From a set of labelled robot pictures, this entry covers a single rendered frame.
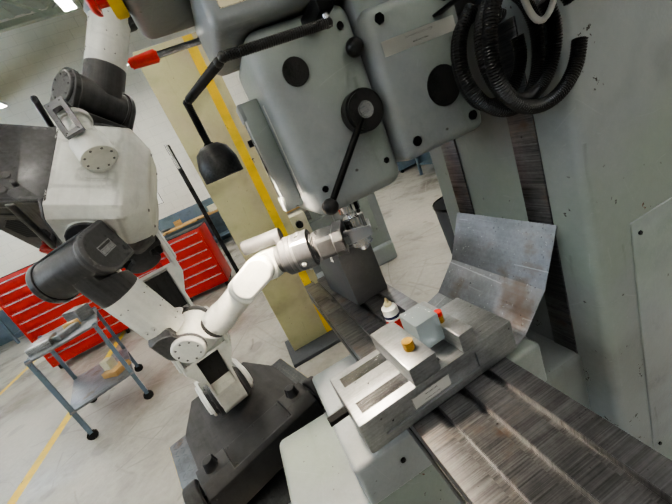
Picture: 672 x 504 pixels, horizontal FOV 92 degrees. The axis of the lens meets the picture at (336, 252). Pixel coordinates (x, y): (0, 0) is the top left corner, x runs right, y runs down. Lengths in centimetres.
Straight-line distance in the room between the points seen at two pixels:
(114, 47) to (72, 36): 952
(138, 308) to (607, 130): 99
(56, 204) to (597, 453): 102
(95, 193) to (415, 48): 70
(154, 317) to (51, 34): 1008
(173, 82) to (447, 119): 201
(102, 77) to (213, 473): 121
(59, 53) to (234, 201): 854
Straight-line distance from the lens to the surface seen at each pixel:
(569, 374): 105
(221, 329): 84
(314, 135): 59
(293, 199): 66
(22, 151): 97
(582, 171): 77
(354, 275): 103
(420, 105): 66
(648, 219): 94
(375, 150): 63
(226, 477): 136
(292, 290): 257
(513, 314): 90
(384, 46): 65
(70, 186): 89
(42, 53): 1068
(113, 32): 111
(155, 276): 123
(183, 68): 249
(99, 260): 78
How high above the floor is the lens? 144
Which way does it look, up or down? 19 degrees down
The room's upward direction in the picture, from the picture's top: 24 degrees counter-clockwise
